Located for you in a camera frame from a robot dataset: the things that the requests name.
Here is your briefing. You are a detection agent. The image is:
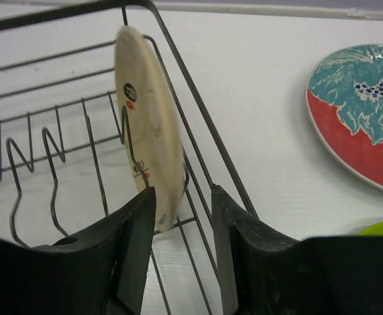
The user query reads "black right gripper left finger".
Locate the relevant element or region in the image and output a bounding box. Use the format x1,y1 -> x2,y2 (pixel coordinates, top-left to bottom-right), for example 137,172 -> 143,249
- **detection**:
0,187 -> 156,314

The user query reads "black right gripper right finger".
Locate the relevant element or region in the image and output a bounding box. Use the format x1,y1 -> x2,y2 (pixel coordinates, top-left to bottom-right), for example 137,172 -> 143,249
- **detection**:
211,185 -> 383,314

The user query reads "cream plate with ink motifs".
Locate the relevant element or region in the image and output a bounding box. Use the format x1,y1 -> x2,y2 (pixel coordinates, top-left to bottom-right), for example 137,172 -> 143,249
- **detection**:
114,26 -> 184,232

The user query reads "red and teal floral plate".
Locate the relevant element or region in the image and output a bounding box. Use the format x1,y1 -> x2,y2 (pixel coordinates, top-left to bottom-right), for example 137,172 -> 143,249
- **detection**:
306,44 -> 383,190

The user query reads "metal wire dish rack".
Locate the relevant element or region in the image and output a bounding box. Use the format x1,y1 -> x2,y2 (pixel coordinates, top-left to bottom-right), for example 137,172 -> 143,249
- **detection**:
0,7 -> 253,314

